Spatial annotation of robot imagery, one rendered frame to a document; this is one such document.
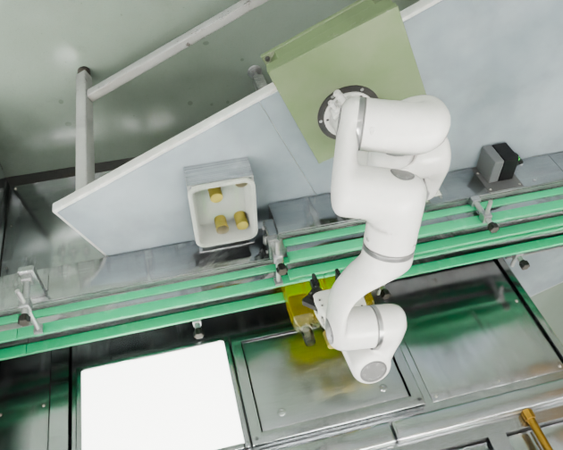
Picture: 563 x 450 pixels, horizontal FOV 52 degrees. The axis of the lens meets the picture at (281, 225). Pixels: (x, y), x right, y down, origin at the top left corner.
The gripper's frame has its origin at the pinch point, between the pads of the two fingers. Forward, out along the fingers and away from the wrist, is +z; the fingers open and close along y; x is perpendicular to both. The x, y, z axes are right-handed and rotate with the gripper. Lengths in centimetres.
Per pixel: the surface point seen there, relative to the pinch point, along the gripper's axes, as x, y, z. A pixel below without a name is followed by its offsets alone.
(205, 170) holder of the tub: 13.6, -20.8, 37.6
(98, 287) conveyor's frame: -15, -54, 37
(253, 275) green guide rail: -18.3, -12.3, 32.7
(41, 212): -20, -78, 98
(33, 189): -17, -82, 112
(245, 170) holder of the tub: 13.0, -10.8, 35.1
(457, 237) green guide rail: -17, 48, 29
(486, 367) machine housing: -46, 47, 6
